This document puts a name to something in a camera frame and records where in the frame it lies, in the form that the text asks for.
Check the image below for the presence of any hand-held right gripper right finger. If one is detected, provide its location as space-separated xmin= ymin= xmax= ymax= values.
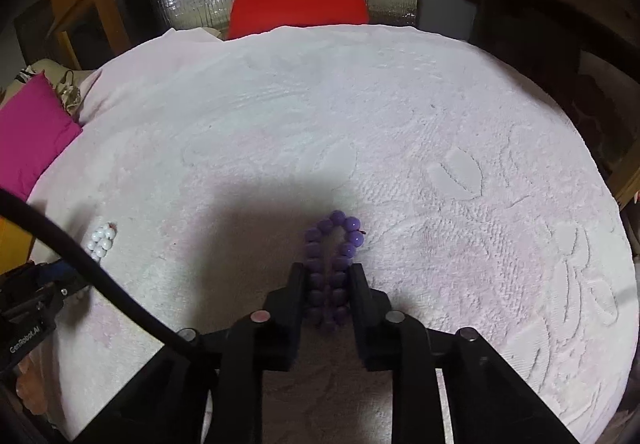
xmin=348 ymin=263 xmax=582 ymax=444

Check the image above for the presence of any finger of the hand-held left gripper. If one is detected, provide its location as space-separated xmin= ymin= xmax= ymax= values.
xmin=29 ymin=260 xmax=93 ymax=299

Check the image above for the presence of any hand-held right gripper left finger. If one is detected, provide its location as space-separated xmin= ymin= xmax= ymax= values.
xmin=75 ymin=262 xmax=309 ymax=444

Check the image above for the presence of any white bead bracelet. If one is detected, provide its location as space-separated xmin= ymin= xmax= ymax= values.
xmin=83 ymin=222 xmax=119 ymax=261

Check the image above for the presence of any purple bead bracelet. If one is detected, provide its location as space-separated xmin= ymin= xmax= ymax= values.
xmin=303 ymin=210 xmax=364 ymax=333

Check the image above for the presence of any person's left hand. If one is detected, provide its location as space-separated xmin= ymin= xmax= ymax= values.
xmin=12 ymin=350 xmax=52 ymax=421

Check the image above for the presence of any orange cushion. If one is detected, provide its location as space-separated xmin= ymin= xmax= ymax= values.
xmin=0 ymin=216 xmax=38 ymax=275

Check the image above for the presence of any pink cushion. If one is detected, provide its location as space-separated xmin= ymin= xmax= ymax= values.
xmin=0 ymin=72 xmax=83 ymax=201

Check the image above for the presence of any white textured blanket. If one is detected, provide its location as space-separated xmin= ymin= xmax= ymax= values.
xmin=25 ymin=24 xmax=635 ymax=444

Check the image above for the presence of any dark wooden furniture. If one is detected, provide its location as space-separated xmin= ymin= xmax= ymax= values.
xmin=417 ymin=0 xmax=640 ymax=175

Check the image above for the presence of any black cable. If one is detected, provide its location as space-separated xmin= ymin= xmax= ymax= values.
xmin=0 ymin=188 xmax=221 ymax=367

